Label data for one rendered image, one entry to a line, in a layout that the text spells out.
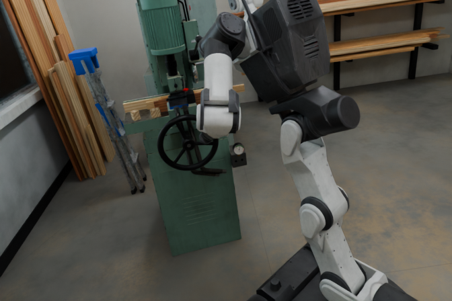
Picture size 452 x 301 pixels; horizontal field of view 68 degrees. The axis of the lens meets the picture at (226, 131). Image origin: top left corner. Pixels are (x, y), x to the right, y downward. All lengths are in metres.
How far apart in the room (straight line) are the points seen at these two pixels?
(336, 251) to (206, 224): 0.87
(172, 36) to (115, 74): 2.68
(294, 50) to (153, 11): 0.82
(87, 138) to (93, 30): 1.55
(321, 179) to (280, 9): 0.64
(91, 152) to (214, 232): 1.52
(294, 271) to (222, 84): 1.07
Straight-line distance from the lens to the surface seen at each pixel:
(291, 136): 1.23
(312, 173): 1.30
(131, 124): 1.73
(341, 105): 1.14
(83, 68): 2.54
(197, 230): 2.10
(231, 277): 2.02
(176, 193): 1.93
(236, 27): 1.09
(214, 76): 1.01
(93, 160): 3.25
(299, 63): 1.13
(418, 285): 2.06
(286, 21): 1.11
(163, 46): 1.71
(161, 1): 1.69
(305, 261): 1.80
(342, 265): 1.53
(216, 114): 0.98
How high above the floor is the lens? 1.49
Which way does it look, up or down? 24 degrees down
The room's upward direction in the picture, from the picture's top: 8 degrees counter-clockwise
